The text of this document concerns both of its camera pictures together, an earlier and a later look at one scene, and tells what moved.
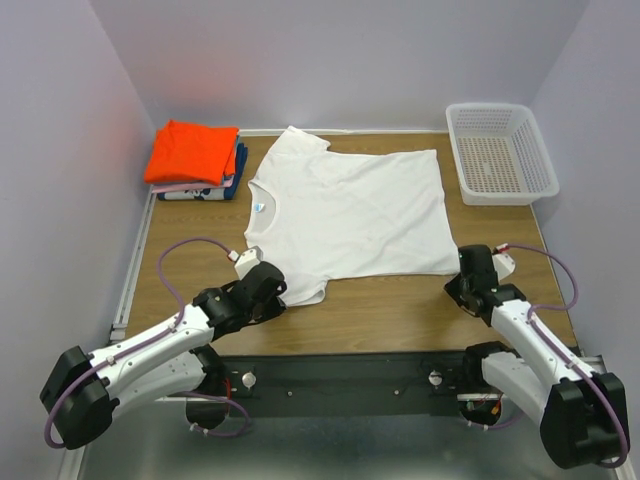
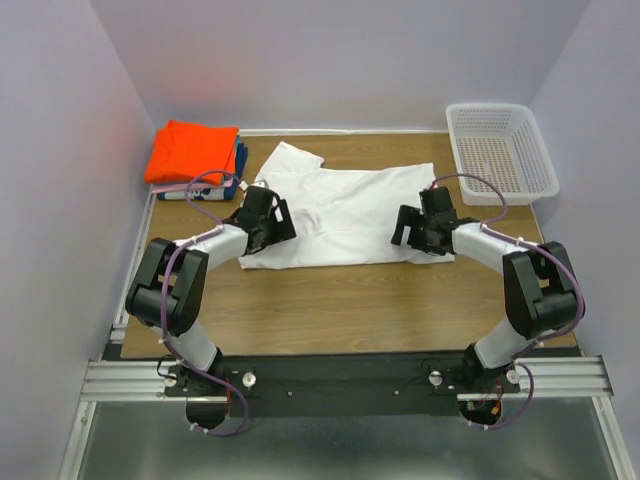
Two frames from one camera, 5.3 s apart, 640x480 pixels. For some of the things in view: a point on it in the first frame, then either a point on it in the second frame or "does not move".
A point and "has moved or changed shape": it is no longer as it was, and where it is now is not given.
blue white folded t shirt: x=214 y=193 does not move
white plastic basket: x=500 y=153 does not move
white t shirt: x=318 y=217 has moved or changed shape
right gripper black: x=452 y=288 -> x=411 y=216
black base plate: x=345 y=385 does not move
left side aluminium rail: x=118 y=326 does not move
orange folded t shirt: x=191 y=152 does not move
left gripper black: x=278 y=306 -> x=283 y=230
